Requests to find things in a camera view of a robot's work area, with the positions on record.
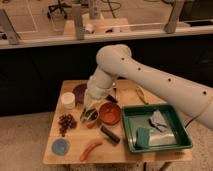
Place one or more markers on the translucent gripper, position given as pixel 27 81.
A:
pixel 90 102

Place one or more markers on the small dark metal cup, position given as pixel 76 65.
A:
pixel 88 115

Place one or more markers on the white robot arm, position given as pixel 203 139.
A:
pixel 115 61

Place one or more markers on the yellow round toy fruit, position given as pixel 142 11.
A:
pixel 90 124

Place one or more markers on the red-brown bowl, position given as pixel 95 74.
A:
pixel 110 113

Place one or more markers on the bunch of dark grapes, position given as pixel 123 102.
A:
pixel 66 121

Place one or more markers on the white cup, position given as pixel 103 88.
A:
pixel 68 100

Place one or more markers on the purple bowl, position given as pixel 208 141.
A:
pixel 79 92

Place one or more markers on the wooden table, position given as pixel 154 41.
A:
pixel 80 138

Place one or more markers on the orange toy carrot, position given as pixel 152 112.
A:
pixel 87 151

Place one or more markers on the black rectangular block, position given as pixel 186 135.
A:
pixel 110 134

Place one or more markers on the green plastic tray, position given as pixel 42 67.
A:
pixel 135 117

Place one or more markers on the green sponge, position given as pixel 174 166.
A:
pixel 142 138

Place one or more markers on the grey crumpled cloth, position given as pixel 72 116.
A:
pixel 157 120

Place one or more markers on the white object on bench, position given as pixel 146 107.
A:
pixel 89 29

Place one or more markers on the black office chair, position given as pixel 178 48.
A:
pixel 61 6

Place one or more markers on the black handled brush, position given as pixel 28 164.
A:
pixel 111 98

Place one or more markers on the yellow handled tool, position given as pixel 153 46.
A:
pixel 140 94

